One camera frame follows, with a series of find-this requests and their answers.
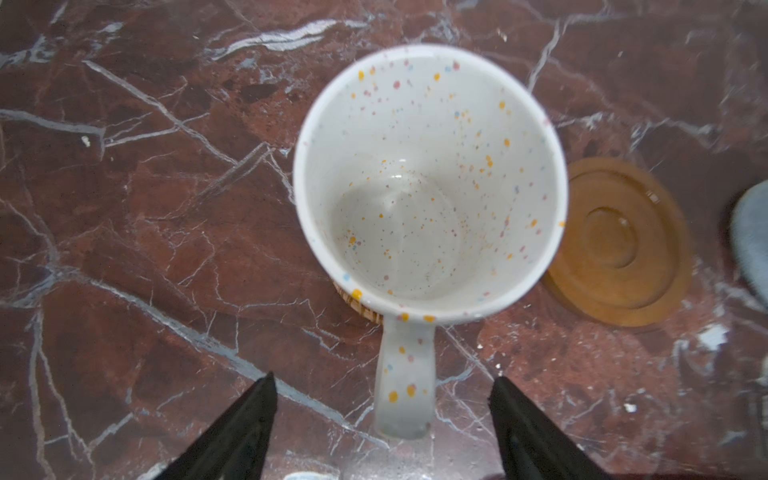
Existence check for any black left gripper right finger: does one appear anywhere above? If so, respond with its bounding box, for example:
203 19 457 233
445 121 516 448
489 376 609 479

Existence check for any woven rattan coaster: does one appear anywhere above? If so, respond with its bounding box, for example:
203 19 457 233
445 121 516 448
333 282 383 325

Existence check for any white speckled mug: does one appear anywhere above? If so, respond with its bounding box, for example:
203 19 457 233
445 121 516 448
293 45 568 440

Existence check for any grey-blue woven coaster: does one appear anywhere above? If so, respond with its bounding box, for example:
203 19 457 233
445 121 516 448
730 180 768 305

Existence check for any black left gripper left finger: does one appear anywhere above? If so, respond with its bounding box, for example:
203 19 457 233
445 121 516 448
157 373 278 480

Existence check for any dark wooden round coaster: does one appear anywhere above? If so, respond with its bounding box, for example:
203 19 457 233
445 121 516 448
543 157 693 328

